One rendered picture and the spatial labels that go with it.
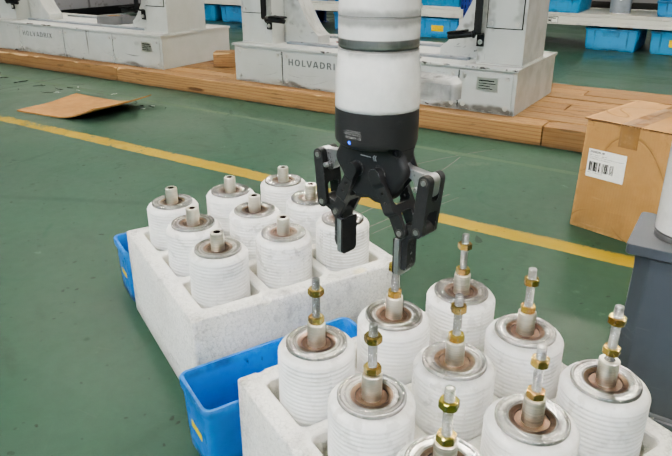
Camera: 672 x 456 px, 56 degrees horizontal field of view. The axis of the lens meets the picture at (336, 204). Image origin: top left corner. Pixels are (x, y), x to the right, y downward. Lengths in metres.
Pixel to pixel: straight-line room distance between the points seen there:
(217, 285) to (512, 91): 1.83
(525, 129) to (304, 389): 1.92
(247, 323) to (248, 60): 2.35
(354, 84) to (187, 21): 3.31
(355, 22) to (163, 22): 3.23
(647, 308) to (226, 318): 0.64
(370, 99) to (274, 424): 0.42
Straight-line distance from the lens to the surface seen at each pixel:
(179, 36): 3.77
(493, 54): 2.70
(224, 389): 1.04
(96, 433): 1.12
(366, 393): 0.71
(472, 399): 0.76
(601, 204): 1.80
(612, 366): 0.77
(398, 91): 0.54
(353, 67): 0.54
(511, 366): 0.83
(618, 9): 5.30
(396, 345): 0.82
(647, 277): 1.05
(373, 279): 1.13
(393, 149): 0.55
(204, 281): 1.03
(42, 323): 1.43
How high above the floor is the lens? 0.70
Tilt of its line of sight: 22 degrees down
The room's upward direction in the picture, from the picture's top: straight up
